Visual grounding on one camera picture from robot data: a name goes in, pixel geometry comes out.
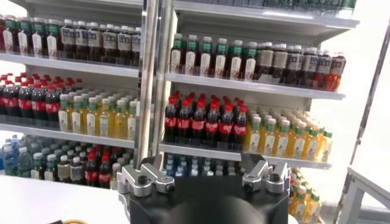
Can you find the grey metal shelving unit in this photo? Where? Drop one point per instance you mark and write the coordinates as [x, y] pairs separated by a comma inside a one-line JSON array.
[[243, 86], [76, 67]]

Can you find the dark bottle navy label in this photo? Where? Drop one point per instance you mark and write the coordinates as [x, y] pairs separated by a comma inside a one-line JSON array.
[[310, 64], [323, 67], [294, 62]]

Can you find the cola bottle red cap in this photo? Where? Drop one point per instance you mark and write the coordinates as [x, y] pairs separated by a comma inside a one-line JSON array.
[[1, 102], [91, 173], [198, 124], [184, 123], [226, 128], [38, 105], [170, 121], [104, 175], [240, 129], [25, 103], [211, 126], [52, 106], [10, 102]]

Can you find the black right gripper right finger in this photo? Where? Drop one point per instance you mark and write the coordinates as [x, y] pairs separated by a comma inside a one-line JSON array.
[[263, 178]]

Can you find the blue drink bottle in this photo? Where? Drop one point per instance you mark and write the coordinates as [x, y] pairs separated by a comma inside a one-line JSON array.
[[170, 170], [180, 171]]

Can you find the small dark bottle white cap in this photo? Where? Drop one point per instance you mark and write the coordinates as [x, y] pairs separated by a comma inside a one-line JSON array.
[[37, 169], [64, 170], [50, 170], [76, 172]]

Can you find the dark bottle green white label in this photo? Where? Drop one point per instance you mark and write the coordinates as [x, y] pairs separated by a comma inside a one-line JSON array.
[[190, 59], [235, 64], [220, 62], [22, 39], [205, 61], [37, 41], [176, 58], [250, 65], [51, 42], [9, 38]]

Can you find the red drink bottle white cap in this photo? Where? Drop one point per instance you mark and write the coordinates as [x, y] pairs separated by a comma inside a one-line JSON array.
[[336, 68]]

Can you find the dark bottle white square label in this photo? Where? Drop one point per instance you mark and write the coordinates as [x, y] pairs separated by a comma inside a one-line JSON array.
[[109, 41], [135, 44], [94, 39], [67, 38], [81, 38], [124, 42]]

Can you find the dark bottle beige label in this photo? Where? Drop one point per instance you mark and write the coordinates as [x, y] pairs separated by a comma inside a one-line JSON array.
[[279, 61], [265, 59]]

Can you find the black metal pole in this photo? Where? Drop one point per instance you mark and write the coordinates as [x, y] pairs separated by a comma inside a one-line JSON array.
[[370, 100]]

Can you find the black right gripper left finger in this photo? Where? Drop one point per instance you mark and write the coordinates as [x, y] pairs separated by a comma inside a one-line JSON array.
[[152, 179]]

